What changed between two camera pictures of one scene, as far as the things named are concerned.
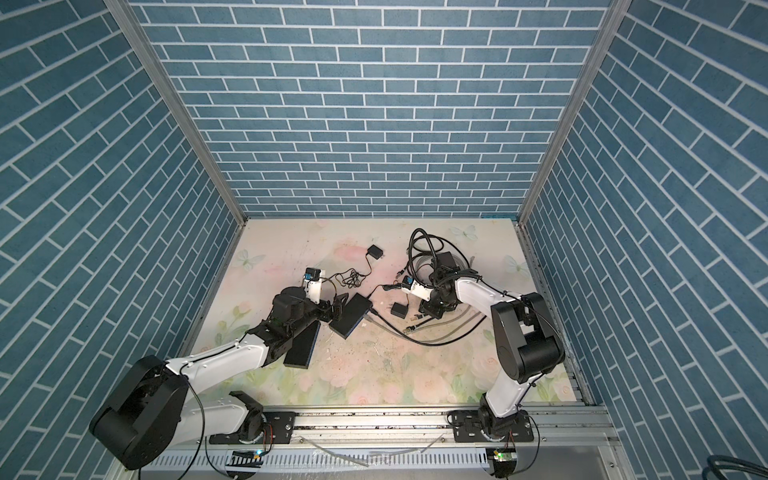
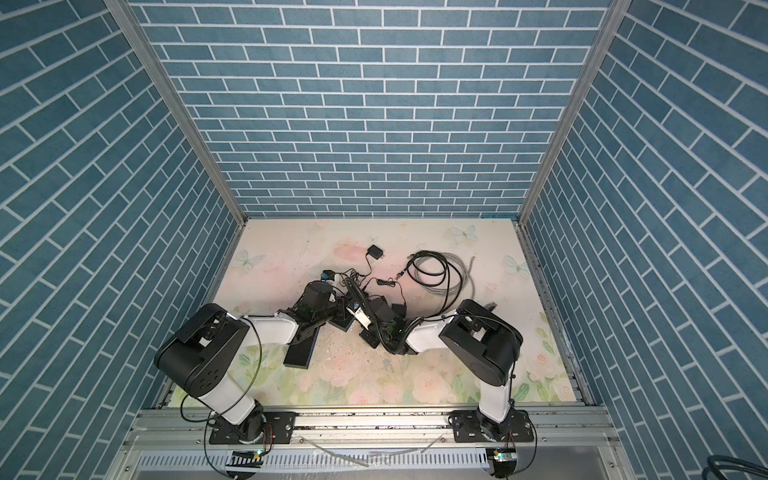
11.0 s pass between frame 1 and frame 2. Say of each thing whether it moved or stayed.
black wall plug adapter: stayed
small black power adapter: stayed
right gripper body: moved
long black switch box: stayed
